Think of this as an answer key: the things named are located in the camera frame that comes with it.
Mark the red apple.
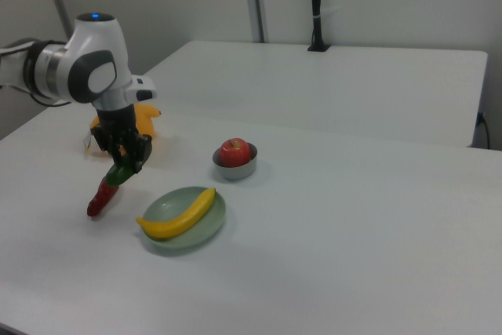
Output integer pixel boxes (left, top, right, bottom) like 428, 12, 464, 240
218, 137, 253, 169

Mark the yellow banana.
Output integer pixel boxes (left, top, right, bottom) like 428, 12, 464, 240
135, 187, 217, 240

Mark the black camera pole with clamp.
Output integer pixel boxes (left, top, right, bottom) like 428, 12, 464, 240
307, 0, 331, 53

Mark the small grey metal bowl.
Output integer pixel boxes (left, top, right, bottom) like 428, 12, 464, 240
212, 144, 260, 181

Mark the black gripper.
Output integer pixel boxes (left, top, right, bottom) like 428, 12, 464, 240
90, 105, 154, 175

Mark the orange plush toy animal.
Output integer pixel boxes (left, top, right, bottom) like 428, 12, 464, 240
82, 102, 164, 158

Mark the black wall cable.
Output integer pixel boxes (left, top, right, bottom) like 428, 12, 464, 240
475, 110, 492, 148

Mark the red chili pepper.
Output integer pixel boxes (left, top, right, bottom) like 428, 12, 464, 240
85, 177, 121, 219

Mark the pale green round plate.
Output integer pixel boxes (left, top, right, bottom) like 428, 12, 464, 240
140, 185, 227, 249

